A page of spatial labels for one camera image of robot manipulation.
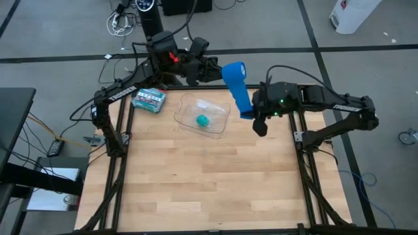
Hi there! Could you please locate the black power adapter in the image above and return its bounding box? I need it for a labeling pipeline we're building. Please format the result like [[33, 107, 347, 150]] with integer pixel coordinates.
[[46, 139, 65, 158]]

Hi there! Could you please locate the black tower fan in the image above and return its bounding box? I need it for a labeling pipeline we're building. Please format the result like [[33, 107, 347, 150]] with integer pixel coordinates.
[[135, 0, 164, 37]]

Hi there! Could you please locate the white power strip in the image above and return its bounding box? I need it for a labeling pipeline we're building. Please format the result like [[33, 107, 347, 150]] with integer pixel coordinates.
[[106, 8, 135, 37]]

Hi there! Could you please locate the yellow floor cable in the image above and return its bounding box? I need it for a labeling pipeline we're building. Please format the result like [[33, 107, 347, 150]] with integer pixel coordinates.
[[26, 114, 93, 150]]

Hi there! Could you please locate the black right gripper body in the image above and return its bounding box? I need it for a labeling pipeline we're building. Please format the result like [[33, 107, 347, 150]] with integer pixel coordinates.
[[253, 88, 271, 119]]

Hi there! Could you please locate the black stand beam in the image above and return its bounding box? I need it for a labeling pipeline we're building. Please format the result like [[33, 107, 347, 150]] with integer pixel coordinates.
[[0, 162, 85, 198]]

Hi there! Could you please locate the grey metal bracket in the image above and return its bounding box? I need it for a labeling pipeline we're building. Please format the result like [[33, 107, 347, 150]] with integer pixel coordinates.
[[82, 136, 106, 147]]

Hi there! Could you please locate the white panel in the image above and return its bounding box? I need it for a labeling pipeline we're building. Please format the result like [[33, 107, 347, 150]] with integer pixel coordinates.
[[26, 167, 82, 212]]

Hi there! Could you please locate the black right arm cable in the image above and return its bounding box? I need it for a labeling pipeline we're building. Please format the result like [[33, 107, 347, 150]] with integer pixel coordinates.
[[266, 64, 332, 92]]

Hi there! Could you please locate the black equipment box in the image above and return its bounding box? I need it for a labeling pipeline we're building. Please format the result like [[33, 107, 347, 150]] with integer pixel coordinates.
[[161, 0, 214, 17]]

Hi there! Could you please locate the clear plastic tray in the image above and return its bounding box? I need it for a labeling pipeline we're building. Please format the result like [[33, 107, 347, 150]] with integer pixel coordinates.
[[174, 93, 232, 140]]

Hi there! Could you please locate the white trash bin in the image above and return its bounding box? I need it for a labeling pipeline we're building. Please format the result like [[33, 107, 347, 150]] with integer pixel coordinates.
[[329, 0, 383, 35]]

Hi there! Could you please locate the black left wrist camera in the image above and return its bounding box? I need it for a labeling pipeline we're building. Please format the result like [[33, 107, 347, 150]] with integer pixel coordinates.
[[188, 36, 210, 59]]

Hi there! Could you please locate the black aluminium table frame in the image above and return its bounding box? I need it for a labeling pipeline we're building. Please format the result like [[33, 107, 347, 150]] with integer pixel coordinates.
[[74, 84, 418, 235]]

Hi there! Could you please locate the clear plastic bag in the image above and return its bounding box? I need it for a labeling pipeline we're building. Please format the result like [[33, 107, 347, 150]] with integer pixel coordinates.
[[192, 97, 229, 133]]

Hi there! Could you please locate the blue bandage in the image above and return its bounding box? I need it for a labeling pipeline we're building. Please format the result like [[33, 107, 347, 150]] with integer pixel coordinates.
[[221, 61, 256, 119]]

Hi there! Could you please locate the blue floor cable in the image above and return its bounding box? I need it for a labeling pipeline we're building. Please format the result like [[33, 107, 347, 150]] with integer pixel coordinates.
[[339, 168, 398, 230]]

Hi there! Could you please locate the black desk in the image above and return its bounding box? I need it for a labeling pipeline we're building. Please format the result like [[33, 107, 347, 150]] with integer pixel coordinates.
[[0, 87, 37, 174]]

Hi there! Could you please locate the green first aid kit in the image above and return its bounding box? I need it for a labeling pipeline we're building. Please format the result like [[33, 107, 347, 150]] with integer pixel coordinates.
[[131, 85, 168, 114]]

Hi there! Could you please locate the caster wheel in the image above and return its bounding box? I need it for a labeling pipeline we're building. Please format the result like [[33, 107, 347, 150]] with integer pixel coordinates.
[[397, 127, 418, 146]]

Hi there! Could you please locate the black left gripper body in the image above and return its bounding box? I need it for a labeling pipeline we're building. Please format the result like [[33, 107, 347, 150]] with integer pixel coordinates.
[[178, 57, 212, 86]]

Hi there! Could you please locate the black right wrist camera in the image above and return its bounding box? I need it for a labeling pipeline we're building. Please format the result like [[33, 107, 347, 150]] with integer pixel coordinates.
[[252, 114, 269, 138]]

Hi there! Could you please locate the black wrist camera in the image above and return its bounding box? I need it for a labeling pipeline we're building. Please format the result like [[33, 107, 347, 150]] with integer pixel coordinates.
[[188, 36, 210, 59], [252, 114, 269, 138]]

